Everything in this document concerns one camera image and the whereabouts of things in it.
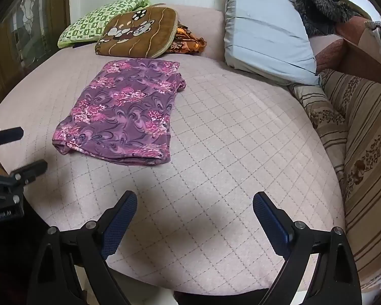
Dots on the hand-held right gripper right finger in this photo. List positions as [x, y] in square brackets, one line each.
[270, 219]

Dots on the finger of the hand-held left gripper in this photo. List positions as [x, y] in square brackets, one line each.
[9, 134]
[31, 169]

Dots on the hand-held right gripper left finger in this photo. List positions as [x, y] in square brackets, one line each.
[120, 219]

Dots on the purple floral garment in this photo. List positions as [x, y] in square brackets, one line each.
[120, 111]

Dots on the wooden glass door cabinet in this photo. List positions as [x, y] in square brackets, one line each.
[35, 31]

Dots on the striped floral beige blanket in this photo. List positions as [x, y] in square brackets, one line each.
[368, 133]

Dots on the green checked pillow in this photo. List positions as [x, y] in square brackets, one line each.
[82, 25]

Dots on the brown bear print cushion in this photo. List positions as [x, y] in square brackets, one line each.
[139, 31]

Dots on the reddish brown cushion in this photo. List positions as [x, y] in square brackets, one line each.
[330, 54]

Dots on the brown cardboard box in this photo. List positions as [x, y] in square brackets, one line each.
[362, 60]

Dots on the light blue pillow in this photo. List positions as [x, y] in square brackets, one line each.
[266, 31]

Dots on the orange patterned cloth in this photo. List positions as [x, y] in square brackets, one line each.
[187, 43]

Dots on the dark fur-trimmed jacket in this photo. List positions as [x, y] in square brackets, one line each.
[317, 6]

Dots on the grey cloth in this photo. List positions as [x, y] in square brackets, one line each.
[379, 30]

